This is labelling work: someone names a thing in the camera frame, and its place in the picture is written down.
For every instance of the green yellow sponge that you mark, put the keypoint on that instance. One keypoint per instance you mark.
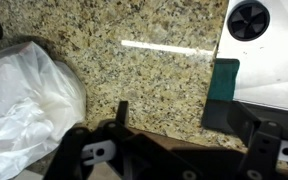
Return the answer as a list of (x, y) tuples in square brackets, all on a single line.
[(224, 80)]

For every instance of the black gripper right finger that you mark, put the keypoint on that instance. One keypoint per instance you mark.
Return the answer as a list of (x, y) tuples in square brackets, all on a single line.
[(264, 150)]

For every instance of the white plastic bag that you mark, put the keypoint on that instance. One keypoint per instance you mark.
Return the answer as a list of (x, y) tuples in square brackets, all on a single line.
[(24, 110)]

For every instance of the round sink drain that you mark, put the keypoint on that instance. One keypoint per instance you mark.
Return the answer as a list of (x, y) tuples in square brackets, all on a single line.
[(248, 20)]

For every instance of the stainless steel sink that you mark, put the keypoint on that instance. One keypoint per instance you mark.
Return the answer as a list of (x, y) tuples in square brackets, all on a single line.
[(267, 66)]

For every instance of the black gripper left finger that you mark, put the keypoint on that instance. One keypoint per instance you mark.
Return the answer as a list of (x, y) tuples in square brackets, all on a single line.
[(70, 153)]

